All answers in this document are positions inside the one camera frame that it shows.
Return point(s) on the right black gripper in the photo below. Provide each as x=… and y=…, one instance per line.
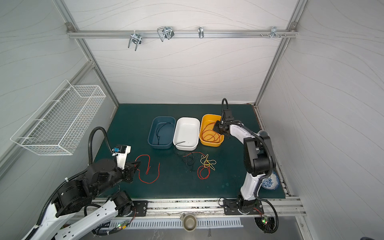
x=226, y=120

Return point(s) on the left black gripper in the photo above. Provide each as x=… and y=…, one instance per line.
x=130, y=169

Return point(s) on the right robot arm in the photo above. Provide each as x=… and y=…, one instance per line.
x=259, y=158

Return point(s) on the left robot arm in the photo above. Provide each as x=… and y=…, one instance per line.
x=69, y=212

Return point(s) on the yellow plastic bin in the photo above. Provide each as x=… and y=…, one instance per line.
x=207, y=136

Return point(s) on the white plastic bin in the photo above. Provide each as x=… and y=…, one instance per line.
x=186, y=136

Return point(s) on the blue plastic bin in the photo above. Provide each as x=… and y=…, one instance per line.
x=162, y=132

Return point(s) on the blue white patterned plate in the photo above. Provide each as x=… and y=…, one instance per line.
x=272, y=182

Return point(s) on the olive round cup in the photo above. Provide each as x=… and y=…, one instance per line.
x=189, y=222

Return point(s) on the right metal clamp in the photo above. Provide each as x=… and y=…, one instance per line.
x=273, y=34

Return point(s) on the metal U-bolt hook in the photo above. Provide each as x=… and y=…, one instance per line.
x=165, y=32

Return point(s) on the metal clamp hook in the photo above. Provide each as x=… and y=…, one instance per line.
x=135, y=40

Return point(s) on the aluminium crossbar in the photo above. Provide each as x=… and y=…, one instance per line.
x=74, y=33

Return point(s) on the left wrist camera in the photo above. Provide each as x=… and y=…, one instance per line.
x=120, y=152

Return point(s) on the white wire basket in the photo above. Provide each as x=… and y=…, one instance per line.
x=58, y=125

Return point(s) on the small metal bracket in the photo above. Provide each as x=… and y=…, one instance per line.
x=201, y=32

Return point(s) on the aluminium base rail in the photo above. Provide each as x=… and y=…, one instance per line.
x=210, y=212

